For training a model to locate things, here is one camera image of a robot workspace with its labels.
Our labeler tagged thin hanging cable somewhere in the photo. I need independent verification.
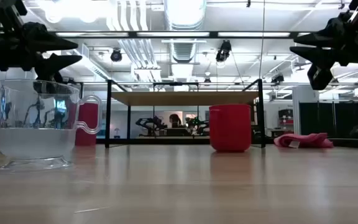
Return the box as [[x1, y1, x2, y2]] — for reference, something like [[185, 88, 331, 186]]
[[259, 0, 266, 80]]

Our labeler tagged black hanging camera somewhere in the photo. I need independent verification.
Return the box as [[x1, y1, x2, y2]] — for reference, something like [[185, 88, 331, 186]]
[[109, 48, 123, 63], [270, 73, 285, 85], [215, 39, 232, 63]]

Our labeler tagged small pink-red cup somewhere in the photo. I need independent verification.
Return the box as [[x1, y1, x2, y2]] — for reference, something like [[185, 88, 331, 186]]
[[73, 101, 100, 147]]

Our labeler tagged large red mug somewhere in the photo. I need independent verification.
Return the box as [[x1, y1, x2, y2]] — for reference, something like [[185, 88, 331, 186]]
[[209, 104, 252, 153]]

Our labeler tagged pink cloth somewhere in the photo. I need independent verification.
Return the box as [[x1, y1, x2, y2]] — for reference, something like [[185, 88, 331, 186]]
[[273, 133, 334, 149]]

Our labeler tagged black overhead frame bar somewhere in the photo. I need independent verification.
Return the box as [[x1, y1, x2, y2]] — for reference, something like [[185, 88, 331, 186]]
[[48, 30, 312, 39]]

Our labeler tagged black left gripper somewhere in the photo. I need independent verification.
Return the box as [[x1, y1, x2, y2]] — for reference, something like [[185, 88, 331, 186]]
[[0, 0, 83, 83]]

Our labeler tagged black table edge rail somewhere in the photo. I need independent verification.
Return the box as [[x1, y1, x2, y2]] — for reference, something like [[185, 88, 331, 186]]
[[0, 136, 358, 151]]

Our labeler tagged wooden shelf with black frame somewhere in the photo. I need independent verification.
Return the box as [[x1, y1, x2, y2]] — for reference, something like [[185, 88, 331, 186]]
[[105, 78, 266, 149]]

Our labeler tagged black partition screen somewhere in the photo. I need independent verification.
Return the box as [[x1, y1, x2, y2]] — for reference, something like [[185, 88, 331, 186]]
[[299, 101, 358, 138]]

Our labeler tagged clear plastic mug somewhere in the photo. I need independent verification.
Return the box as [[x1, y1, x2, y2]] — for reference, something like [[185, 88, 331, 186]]
[[0, 79, 103, 171]]

